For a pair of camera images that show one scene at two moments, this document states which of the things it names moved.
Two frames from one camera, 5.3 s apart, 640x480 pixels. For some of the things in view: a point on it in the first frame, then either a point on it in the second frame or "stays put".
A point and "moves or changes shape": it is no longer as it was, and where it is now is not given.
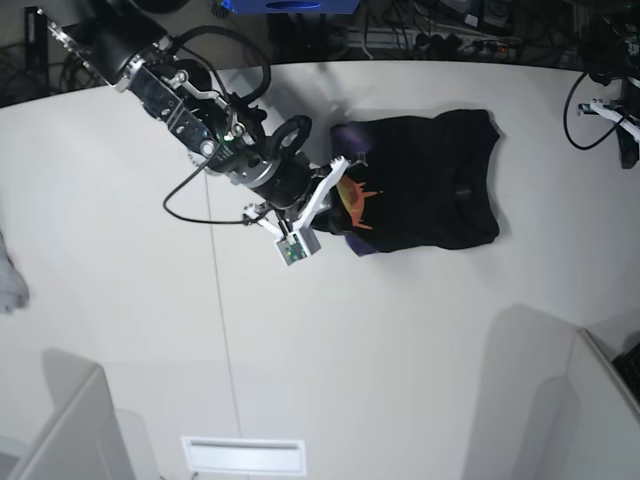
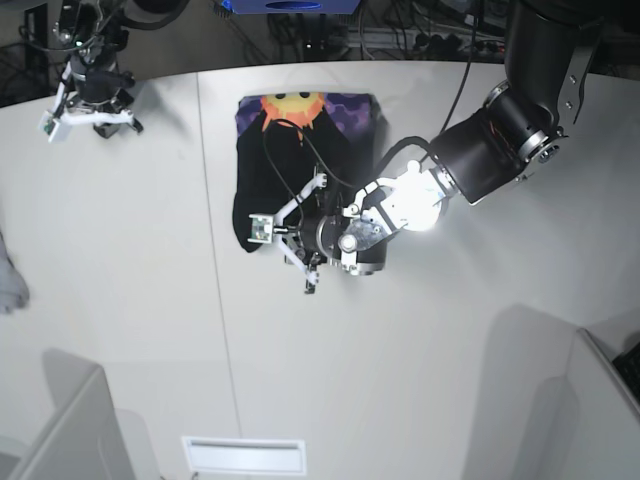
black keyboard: (627, 366) stays put
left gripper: (287, 186) → (100, 84)
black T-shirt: (414, 183) moves or changes shape
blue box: (296, 6) stays put
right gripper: (630, 105) → (319, 236)
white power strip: (387, 38) stays put
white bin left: (84, 437) stays put
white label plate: (245, 455) stays put
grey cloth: (13, 289) stays put
